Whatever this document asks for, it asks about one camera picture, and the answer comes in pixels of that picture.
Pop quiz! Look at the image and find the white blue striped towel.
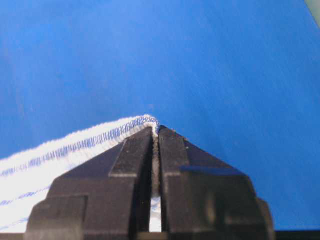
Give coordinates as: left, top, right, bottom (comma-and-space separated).
0, 114, 160, 233

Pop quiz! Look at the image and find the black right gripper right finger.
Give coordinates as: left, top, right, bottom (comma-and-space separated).
158, 126, 275, 240

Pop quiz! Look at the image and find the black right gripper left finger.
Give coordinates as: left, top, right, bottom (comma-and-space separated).
24, 127, 153, 240

